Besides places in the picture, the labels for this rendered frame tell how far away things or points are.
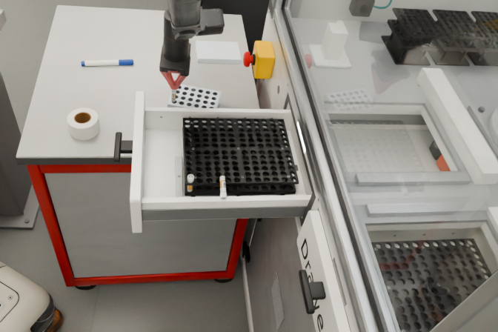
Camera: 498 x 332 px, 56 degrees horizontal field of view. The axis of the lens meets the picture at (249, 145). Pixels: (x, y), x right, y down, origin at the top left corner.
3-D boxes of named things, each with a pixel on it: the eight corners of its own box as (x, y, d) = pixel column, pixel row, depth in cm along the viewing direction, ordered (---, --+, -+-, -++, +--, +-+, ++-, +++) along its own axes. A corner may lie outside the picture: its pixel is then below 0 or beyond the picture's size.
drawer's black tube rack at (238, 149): (184, 203, 93) (185, 183, 88) (181, 138, 104) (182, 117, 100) (292, 201, 97) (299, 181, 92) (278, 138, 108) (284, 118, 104)
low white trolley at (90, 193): (66, 301, 159) (15, 156, 104) (85, 161, 200) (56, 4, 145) (234, 292, 170) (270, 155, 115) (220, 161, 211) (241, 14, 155)
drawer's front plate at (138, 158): (132, 234, 88) (129, 201, 80) (138, 124, 108) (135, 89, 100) (141, 234, 89) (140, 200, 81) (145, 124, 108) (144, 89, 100)
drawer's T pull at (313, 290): (306, 316, 74) (308, 312, 73) (297, 272, 79) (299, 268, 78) (327, 314, 75) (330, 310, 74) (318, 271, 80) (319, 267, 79)
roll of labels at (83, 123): (81, 144, 109) (78, 133, 106) (63, 128, 111) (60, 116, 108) (106, 130, 113) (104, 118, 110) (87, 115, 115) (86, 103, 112)
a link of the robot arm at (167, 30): (161, 4, 100) (167, 19, 96) (192, 2, 102) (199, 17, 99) (161, 31, 105) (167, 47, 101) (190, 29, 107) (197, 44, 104)
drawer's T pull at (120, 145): (113, 164, 89) (113, 158, 88) (115, 135, 94) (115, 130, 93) (133, 164, 90) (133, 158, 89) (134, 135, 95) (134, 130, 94)
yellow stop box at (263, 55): (251, 79, 121) (256, 56, 116) (248, 61, 126) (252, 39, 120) (270, 79, 122) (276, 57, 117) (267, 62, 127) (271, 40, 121)
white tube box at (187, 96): (167, 115, 119) (167, 104, 116) (174, 93, 125) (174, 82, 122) (215, 123, 120) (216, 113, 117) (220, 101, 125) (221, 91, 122)
